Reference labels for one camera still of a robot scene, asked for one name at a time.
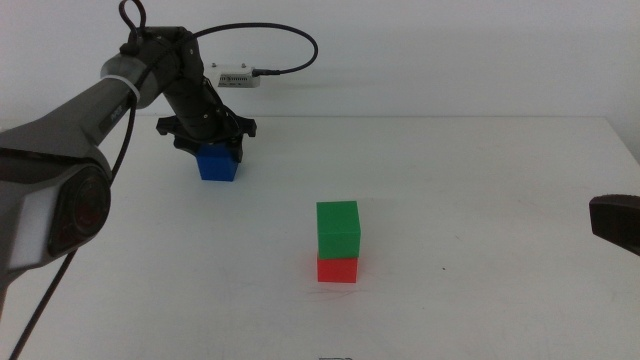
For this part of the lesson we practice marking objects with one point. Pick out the blue cube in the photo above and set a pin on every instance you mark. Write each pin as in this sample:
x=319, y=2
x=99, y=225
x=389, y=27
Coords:
x=217, y=165

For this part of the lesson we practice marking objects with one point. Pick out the red cube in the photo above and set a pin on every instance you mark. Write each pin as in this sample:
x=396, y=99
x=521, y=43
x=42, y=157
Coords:
x=337, y=271

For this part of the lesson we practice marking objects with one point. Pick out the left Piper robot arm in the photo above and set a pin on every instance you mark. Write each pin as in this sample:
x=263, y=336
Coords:
x=60, y=130

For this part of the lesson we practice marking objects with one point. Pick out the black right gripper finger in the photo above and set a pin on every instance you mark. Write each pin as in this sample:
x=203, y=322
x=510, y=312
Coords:
x=617, y=217

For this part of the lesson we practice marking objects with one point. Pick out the green cube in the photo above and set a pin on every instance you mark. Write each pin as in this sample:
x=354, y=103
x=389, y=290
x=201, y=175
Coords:
x=338, y=230

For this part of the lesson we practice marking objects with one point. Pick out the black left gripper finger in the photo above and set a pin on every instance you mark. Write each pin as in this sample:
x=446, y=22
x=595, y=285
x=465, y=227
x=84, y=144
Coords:
x=237, y=150
x=186, y=147

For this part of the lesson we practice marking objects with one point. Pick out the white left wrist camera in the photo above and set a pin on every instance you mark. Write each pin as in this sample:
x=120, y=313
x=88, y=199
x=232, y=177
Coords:
x=232, y=77

